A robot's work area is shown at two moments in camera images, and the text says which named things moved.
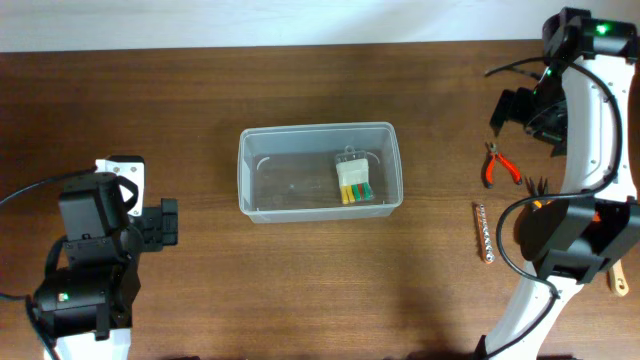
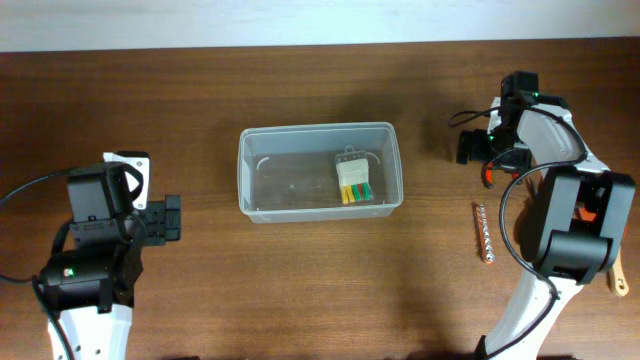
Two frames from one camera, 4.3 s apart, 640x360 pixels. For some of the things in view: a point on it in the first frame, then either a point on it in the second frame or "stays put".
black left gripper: [167, 222] stays put
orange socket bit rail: [488, 253] stays put
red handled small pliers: [488, 166] stays put
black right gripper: [507, 107] -> [477, 146]
